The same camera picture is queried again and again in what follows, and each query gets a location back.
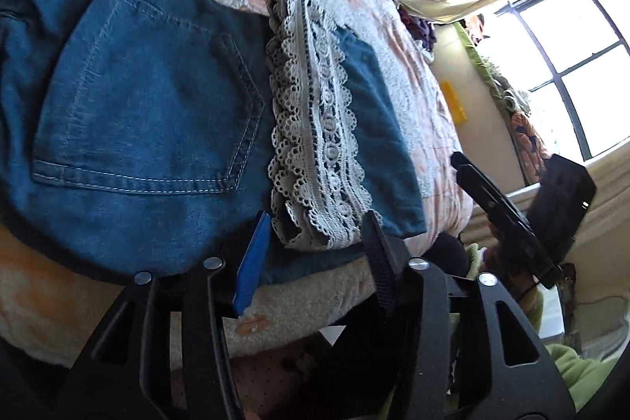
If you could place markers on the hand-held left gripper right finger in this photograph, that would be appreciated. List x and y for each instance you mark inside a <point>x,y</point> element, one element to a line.
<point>381,262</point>

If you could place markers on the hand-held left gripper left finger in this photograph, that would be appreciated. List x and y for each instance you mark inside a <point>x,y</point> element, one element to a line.
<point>253,262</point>

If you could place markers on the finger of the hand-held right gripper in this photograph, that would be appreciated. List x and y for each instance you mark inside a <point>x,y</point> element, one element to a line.
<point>492,203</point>

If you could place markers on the blue denim pants lace trim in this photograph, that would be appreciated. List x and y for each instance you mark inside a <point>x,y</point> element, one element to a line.
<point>147,105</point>

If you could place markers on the yellow bag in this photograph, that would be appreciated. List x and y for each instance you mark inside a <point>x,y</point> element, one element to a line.
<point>455,105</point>

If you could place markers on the green cloth on sill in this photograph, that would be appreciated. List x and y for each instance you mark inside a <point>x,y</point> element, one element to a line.
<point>485,65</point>

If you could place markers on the window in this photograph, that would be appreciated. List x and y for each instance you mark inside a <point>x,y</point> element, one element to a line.
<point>581,36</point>

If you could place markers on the green fleece cloth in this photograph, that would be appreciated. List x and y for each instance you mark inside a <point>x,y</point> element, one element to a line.
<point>576,366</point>

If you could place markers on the heap of purple clothes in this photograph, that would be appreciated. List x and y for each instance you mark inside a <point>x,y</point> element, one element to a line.
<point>423,31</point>

